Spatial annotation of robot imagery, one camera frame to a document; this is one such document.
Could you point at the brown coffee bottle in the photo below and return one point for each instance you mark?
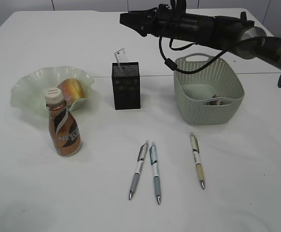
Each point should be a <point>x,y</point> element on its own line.
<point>63,127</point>

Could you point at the pale green woven basket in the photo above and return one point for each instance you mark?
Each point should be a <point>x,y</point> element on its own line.
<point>216,82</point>

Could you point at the brown paper scrap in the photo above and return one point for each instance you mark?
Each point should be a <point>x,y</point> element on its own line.
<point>218,102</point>

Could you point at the clear plastic ruler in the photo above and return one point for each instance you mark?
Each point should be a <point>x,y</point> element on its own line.
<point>121,56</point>

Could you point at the pale green wavy glass plate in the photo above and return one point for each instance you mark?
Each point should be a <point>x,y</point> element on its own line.
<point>28,92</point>

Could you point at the black mesh pen holder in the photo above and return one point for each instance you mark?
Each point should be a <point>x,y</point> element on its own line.
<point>126,85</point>

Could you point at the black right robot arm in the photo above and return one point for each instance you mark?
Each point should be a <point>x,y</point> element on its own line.
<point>238,36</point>

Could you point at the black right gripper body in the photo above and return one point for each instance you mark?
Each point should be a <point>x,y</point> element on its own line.
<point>158,21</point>

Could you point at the grey grip pen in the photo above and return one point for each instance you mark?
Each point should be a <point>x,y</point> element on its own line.
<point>138,170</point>

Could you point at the golden sugared bread roll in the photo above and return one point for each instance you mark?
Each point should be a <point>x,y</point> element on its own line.
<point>72,90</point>

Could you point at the beige grip pen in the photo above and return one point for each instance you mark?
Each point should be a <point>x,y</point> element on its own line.
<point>196,156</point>

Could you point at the blue grip pen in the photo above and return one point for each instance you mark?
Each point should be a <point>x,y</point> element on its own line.
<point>156,175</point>

